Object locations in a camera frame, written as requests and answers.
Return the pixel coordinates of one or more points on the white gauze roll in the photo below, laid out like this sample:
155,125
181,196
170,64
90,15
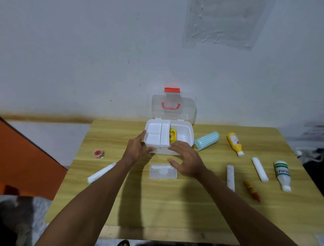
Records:
230,177

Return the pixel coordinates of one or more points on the person's right thumb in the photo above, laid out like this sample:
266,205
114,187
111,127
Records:
174,164

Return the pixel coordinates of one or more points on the red tape roll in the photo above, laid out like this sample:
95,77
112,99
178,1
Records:
98,153

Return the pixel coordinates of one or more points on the black slipper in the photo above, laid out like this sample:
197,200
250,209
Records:
124,243

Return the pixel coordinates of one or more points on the red orange tube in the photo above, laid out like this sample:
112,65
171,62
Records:
251,190

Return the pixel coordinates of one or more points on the person's right hand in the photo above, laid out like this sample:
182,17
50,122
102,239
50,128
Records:
191,162

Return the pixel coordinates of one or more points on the white flat wrapped stick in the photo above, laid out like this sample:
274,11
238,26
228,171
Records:
260,169

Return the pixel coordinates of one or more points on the white bottle green label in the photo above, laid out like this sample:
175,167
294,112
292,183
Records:
282,174

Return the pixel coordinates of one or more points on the long white wrapped roll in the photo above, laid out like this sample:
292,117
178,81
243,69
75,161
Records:
101,173

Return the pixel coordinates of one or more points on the white divided insert tray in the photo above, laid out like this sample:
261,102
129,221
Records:
154,133

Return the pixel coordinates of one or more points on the small yellow carton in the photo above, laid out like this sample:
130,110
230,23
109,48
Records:
173,135

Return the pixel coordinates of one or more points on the person's left hand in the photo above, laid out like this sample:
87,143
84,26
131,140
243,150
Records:
134,152

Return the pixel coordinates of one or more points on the grey patterned cloth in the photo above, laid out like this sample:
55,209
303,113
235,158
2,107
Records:
22,220

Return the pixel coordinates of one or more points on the yellow bottle white cap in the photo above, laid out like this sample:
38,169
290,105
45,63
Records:
234,142

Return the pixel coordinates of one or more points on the teal striped wrapped roll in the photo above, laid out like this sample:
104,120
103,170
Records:
206,141

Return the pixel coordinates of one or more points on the person's left thumb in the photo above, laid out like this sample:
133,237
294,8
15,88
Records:
149,149

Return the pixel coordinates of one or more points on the orange board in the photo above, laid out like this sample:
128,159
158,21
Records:
22,162

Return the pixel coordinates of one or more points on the white storage box clear lid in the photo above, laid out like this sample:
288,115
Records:
184,134

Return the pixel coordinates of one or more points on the clear plastic sheet on wall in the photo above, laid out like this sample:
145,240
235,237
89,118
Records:
225,22

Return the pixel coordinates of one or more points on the small clear plastic case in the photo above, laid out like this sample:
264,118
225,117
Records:
162,172

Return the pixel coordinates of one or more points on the person's right forearm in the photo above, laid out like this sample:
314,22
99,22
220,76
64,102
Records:
240,210

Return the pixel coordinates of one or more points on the person's left forearm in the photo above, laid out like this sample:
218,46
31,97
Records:
88,207

